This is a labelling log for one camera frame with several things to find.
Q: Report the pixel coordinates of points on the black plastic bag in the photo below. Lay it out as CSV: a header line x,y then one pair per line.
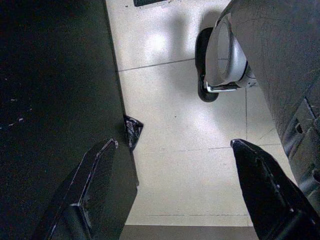
x,y
133,132

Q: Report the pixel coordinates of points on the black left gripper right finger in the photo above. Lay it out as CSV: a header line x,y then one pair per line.
x,y
270,200

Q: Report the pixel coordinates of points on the dark floor mat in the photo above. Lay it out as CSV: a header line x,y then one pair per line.
x,y
147,2

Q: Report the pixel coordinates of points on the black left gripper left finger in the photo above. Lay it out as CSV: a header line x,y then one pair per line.
x,y
75,190

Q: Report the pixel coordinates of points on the black robot foot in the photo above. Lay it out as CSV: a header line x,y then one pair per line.
x,y
203,55

